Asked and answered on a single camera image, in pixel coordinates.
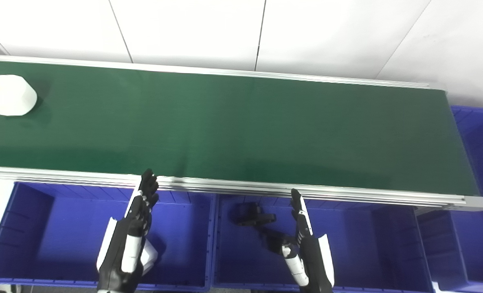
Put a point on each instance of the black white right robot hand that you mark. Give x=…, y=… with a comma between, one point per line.
x=310, y=260

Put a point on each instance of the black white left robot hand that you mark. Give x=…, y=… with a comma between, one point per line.
x=121, y=244

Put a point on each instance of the green conveyor belt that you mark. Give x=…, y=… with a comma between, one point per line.
x=241, y=122

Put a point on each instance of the black plastic part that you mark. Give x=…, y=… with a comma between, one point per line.
x=254, y=215
x=273, y=240

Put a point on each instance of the white and black device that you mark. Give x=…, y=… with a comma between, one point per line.
x=7, y=289

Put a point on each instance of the blue plastic bin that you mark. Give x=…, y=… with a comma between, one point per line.
x=54, y=236
x=367, y=248
x=481, y=162

